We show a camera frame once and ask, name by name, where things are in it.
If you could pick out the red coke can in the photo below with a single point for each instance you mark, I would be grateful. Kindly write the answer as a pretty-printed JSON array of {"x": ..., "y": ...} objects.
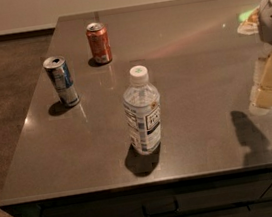
[{"x": 99, "y": 42}]

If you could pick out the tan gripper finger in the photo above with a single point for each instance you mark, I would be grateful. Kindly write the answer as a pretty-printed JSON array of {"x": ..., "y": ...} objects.
[
  {"x": 261, "y": 91},
  {"x": 249, "y": 22}
]

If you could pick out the clear blue-labelled plastic bottle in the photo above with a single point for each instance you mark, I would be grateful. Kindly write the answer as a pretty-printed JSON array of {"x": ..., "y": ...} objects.
[{"x": 141, "y": 102}]

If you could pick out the blue silver energy drink can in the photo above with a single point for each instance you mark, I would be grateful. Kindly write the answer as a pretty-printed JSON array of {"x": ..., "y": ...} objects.
[{"x": 58, "y": 73}]

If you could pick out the black drawer handle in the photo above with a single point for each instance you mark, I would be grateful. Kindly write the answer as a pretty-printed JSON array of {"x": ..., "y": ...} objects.
[{"x": 160, "y": 208}]

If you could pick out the dark cabinet drawer front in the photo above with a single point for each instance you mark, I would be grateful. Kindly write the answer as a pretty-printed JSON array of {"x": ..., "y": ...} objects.
[{"x": 191, "y": 198}]

